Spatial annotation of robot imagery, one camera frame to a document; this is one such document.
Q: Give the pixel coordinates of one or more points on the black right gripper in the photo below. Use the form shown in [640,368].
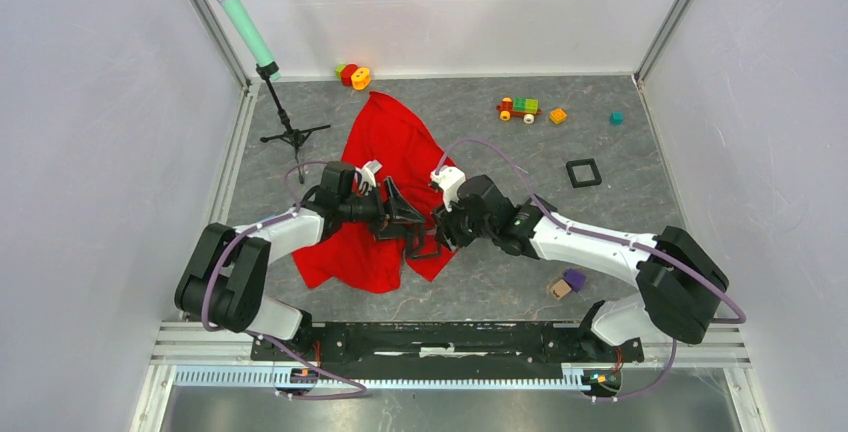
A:
[445,217]

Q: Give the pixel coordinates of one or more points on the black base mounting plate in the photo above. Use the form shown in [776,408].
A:
[457,350]

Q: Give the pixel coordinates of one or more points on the black square frame box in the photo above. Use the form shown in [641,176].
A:
[416,247]

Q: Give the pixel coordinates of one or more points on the colourful toy train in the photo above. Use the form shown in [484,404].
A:
[526,109]

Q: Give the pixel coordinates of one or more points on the red garment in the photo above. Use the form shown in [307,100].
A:
[387,131]

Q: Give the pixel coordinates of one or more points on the purple lego brick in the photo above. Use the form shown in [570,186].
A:
[574,279]

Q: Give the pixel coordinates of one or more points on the orange lego brick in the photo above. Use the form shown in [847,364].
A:
[558,116]

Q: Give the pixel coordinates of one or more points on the slotted cable duct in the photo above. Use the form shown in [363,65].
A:
[290,378]

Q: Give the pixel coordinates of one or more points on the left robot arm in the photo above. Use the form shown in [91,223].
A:
[224,279]

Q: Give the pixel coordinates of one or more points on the green toy block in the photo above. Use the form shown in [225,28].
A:
[339,70]

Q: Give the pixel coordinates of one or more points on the teal small cube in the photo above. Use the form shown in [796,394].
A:
[616,118]

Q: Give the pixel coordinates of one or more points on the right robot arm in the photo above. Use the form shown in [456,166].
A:
[678,286]

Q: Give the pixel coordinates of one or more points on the wooden letter cube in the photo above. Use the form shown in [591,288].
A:
[559,289]

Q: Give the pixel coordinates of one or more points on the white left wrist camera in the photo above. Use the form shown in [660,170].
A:
[367,177]

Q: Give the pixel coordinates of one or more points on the mint green microphone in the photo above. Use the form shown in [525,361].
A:
[250,35]

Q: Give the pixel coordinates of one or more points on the orange toy block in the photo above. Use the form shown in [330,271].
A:
[361,78]

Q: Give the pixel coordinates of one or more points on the black tripod stand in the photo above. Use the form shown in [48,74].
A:
[294,137]

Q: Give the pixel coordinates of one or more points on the red toy block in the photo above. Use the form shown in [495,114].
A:
[348,73]

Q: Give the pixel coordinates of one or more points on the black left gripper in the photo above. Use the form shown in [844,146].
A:
[397,211]

